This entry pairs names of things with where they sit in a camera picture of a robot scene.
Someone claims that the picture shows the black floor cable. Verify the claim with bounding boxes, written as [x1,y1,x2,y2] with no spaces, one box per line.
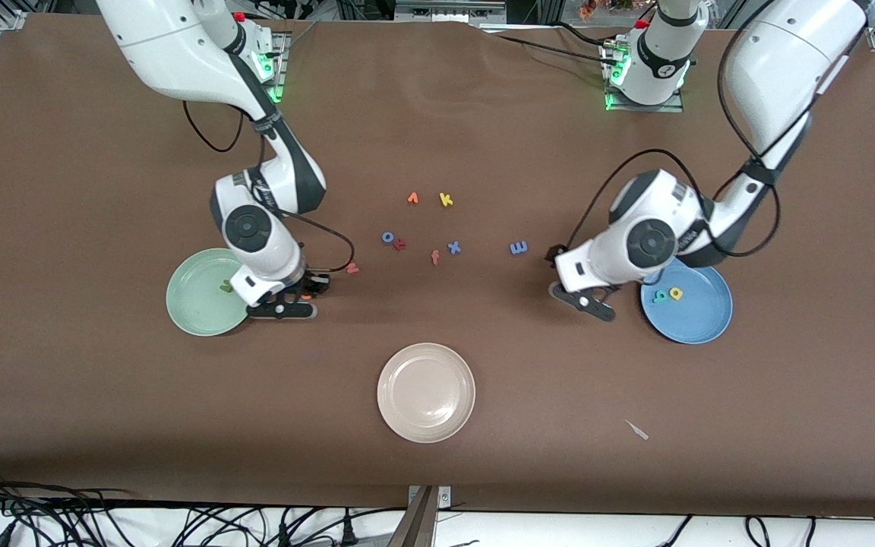
[0,467,138,547]
[658,515,693,547]

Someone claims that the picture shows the orange flowers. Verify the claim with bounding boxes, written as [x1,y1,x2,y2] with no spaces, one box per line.
[578,0,636,21]

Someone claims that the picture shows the black base cable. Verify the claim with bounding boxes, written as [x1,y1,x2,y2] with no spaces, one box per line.
[494,32,609,65]
[548,19,628,50]

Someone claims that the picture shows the blue plate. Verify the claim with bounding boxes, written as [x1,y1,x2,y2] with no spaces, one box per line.
[640,258,734,345]

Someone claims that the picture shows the grey metal frame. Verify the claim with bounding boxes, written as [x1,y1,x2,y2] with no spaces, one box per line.
[394,0,508,25]

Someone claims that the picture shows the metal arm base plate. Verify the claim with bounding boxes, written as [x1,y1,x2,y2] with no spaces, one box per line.
[605,42,685,113]
[255,30,288,104]

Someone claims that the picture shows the beige plate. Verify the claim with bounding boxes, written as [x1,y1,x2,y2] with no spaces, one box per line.
[377,343,476,444]

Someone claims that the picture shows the metal table bracket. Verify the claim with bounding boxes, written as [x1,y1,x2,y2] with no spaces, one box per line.
[388,485,452,547]

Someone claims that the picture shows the green plate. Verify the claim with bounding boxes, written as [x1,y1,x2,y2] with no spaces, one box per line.
[166,248,256,337]

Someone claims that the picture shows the brown table mat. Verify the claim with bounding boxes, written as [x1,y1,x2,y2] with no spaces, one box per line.
[0,11,875,519]

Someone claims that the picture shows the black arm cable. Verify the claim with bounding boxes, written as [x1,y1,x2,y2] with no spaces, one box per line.
[182,97,357,274]
[559,0,875,259]

